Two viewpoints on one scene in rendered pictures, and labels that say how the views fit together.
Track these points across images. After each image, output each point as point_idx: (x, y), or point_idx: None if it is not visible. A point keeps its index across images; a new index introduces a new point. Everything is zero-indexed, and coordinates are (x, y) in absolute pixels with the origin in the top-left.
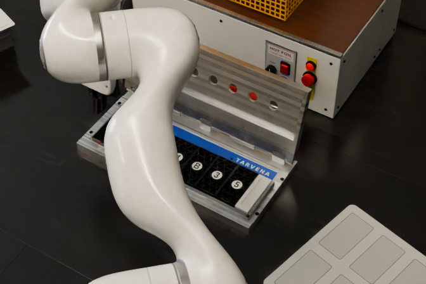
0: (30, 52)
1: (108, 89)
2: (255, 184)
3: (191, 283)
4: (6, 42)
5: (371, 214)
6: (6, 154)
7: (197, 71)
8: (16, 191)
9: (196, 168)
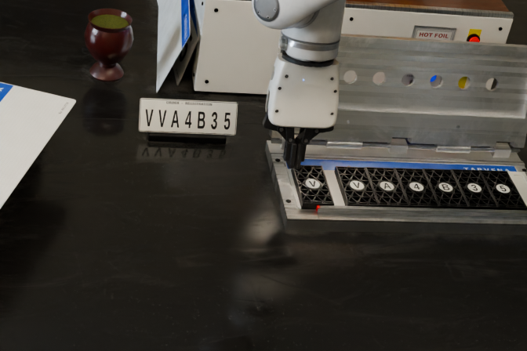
0: (78, 149)
1: (334, 116)
2: (517, 181)
3: None
4: None
5: None
6: (207, 273)
7: None
8: (276, 306)
9: (448, 189)
